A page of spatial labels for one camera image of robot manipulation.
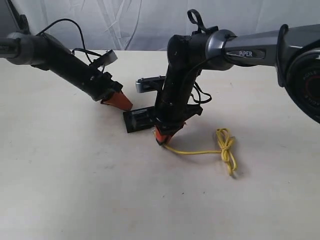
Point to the white backdrop curtain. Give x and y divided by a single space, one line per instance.
148 24

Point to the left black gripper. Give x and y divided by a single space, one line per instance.
98 85

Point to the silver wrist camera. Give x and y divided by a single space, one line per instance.
105 59
150 84

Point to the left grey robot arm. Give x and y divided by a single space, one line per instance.
48 54

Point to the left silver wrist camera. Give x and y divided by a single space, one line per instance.
105 59

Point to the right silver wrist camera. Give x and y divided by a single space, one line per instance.
150 84

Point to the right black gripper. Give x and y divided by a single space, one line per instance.
171 107

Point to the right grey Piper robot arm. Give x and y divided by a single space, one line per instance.
294 52

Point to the black rectangular adapter box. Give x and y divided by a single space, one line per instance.
139 119

